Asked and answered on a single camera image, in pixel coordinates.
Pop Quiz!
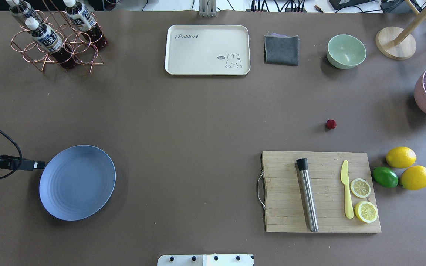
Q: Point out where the red strawberry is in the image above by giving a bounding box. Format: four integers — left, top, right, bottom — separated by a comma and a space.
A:
325, 119, 337, 130

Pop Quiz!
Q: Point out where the blue plate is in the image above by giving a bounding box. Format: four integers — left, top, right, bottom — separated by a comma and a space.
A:
39, 145, 116, 221

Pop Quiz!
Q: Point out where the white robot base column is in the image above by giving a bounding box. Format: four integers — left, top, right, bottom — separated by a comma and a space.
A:
157, 253, 255, 266

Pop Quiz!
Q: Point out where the cream rabbit tray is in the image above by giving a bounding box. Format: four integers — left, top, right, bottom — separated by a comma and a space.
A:
164, 25, 251, 76

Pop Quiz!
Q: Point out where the steel muddler black tip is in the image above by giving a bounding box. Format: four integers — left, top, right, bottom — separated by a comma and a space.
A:
296, 158, 319, 233

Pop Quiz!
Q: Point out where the dark grey folded cloth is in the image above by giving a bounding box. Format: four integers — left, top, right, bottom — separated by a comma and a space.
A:
264, 31, 300, 66

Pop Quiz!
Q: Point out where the green bowl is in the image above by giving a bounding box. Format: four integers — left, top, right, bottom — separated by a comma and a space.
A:
327, 35, 367, 69

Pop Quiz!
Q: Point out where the lemon half slice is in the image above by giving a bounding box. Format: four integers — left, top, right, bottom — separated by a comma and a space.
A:
350, 178, 371, 198
354, 201, 378, 223

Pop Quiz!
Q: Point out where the yellow plastic knife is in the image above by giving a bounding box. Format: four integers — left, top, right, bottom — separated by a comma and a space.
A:
340, 160, 354, 219

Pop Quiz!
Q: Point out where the dark drink bottle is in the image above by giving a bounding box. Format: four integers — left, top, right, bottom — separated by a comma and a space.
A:
25, 17, 77, 69
6, 0, 43, 27
64, 0, 108, 50

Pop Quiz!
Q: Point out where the green lime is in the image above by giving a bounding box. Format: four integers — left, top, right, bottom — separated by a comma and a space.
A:
372, 167, 399, 188

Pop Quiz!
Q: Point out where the whole yellow lemon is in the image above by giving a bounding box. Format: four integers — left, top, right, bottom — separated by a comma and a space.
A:
385, 146, 416, 169
400, 165, 426, 190

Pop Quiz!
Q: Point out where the wooden cup tree stand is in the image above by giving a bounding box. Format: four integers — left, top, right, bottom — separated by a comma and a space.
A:
375, 0, 426, 60

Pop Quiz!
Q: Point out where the aluminium frame post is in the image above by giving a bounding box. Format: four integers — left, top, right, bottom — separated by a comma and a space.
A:
199, 0, 217, 17

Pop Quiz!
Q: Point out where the copper wire bottle rack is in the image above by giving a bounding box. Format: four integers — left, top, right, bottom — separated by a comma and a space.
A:
7, 0, 108, 72

